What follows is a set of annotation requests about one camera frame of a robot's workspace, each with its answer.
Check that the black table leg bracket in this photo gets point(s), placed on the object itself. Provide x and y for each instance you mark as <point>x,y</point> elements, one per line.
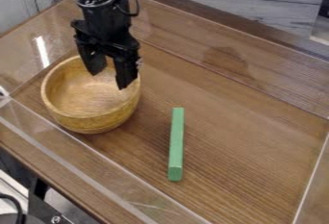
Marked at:
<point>38,208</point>

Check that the brown wooden bowl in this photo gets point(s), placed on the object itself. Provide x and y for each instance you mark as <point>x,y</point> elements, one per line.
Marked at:
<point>85,103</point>

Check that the clear acrylic tray walls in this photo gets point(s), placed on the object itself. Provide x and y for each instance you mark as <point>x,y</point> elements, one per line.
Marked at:
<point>254,97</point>

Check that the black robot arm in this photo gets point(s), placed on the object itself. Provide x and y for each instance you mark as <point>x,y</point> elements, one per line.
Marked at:
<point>103,37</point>

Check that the green wooden block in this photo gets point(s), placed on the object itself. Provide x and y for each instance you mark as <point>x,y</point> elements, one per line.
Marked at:
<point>175,156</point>

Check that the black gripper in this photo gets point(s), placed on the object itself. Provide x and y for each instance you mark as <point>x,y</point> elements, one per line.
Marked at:
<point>103,36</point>

